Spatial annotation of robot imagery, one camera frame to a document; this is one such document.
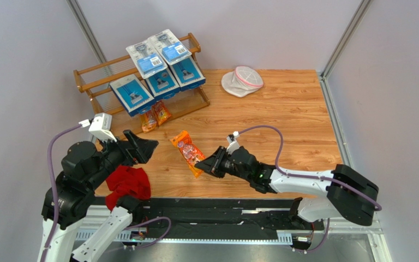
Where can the white mesh laundry bag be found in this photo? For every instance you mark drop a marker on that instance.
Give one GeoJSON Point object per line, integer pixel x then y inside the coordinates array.
{"type": "Point", "coordinates": [242, 81]}

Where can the Gillette razor blister pack front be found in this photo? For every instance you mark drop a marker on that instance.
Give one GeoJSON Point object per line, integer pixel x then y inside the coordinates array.
{"type": "Point", "coordinates": [146, 59]}

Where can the gillette razor blister pack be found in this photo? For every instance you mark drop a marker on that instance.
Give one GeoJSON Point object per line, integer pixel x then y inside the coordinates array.
{"type": "Point", "coordinates": [146, 59]}
{"type": "Point", "coordinates": [169, 47]}

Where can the aluminium frame rail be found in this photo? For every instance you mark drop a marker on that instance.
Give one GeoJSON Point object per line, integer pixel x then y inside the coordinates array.
{"type": "Point", "coordinates": [340, 240]}

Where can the blue Harry's box on shelf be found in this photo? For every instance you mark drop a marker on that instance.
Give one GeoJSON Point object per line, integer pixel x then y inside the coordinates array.
{"type": "Point", "coordinates": [188, 74]}

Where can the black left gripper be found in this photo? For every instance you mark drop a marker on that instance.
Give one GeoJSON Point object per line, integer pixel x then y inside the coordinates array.
{"type": "Point", "coordinates": [142, 148]}

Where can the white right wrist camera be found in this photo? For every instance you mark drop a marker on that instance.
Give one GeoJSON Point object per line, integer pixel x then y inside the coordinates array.
{"type": "Point", "coordinates": [233, 143]}

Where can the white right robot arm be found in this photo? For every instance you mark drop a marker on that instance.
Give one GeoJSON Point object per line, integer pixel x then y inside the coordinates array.
{"type": "Point", "coordinates": [341, 192]}

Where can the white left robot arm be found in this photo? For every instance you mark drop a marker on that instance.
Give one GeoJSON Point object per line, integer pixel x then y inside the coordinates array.
{"type": "Point", "coordinates": [66, 203]}

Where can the large blue Harry's razor box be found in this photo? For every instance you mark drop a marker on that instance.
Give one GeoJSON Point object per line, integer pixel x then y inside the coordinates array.
{"type": "Point", "coordinates": [163, 85]}

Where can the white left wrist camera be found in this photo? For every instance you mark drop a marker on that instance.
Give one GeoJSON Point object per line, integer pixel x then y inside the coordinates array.
{"type": "Point", "coordinates": [99, 126]}

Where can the small blue Harry's razor box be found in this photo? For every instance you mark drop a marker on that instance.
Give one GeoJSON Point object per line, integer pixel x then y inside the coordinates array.
{"type": "Point", "coordinates": [132, 94]}

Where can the red cloth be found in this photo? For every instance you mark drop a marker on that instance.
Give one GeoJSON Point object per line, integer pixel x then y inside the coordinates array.
{"type": "Point", "coordinates": [125, 181]}

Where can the orange bic razor bag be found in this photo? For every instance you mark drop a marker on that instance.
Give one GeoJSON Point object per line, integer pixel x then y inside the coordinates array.
{"type": "Point", "coordinates": [161, 112]}
{"type": "Point", "coordinates": [148, 121]}
{"type": "Point", "coordinates": [191, 153]}

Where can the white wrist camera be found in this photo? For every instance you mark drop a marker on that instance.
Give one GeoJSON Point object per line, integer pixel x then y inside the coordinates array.
{"type": "Point", "coordinates": [99, 126]}
{"type": "Point", "coordinates": [233, 143]}

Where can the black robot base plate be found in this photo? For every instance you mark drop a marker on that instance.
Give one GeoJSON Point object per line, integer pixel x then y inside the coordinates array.
{"type": "Point", "coordinates": [221, 219]}

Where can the orange Bic razor bag front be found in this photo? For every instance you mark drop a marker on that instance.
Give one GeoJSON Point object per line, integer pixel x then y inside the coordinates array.
{"type": "Point", "coordinates": [148, 121]}

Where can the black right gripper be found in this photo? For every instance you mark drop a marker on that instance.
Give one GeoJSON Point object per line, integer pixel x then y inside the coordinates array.
{"type": "Point", "coordinates": [220, 162]}

